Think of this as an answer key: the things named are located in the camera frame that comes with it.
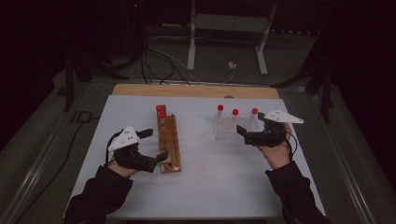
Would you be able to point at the red-capped clear test tube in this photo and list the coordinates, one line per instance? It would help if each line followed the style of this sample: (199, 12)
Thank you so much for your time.
(159, 108)
(235, 112)
(220, 108)
(162, 114)
(254, 110)

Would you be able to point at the white table mat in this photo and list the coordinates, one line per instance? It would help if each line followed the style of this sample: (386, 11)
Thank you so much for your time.
(205, 186)

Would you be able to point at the wooden test tube rack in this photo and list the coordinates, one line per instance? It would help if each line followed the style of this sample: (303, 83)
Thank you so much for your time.
(169, 140)

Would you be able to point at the person's right hand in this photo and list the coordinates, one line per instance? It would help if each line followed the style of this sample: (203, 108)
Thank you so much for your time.
(278, 155)

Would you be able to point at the black metal stand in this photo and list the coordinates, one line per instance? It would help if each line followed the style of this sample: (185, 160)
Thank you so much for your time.
(69, 81)
(325, 93)

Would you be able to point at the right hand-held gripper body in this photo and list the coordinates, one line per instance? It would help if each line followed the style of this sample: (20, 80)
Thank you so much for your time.
(280, 116)

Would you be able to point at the clear plastic test tube rack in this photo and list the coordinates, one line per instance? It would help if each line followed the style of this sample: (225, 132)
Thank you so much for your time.
(225, 130)

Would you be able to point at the white plug adapter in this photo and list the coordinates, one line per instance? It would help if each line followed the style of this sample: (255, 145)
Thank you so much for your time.
(232, 65)

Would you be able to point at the white metal stand frame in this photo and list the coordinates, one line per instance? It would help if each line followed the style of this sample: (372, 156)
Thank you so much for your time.
(191, 46)

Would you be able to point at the silver metal rail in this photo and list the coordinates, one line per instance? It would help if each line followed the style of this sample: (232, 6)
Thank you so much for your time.
(34, 177)
(345, 168)

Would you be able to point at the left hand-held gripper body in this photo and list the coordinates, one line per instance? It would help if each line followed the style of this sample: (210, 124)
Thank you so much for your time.
(126, 138)

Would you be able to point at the person's left hand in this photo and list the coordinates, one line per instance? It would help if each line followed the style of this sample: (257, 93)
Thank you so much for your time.
(120, 169)

